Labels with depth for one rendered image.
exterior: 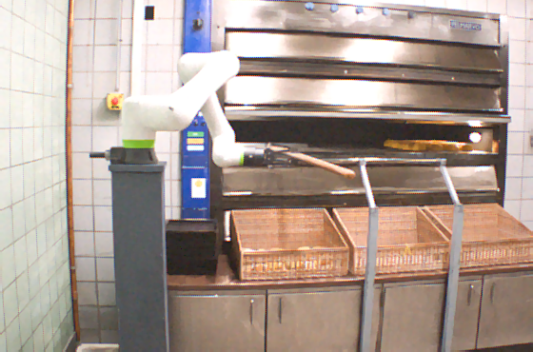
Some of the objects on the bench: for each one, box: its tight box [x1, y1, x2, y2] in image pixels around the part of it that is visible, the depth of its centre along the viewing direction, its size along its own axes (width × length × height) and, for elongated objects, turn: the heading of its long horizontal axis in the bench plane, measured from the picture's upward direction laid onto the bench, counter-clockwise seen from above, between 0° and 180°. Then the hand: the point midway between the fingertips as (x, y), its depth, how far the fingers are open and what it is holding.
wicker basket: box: [230, 208, 348, 282], centre depth 272 cm, size 49×56×28 cm
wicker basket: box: [424, 204, 533, 269], centre depth 288 cm, size 49×56×28 cm
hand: (298, 156), depth 242 cm, fingers closed on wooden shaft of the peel, 3 cm apart
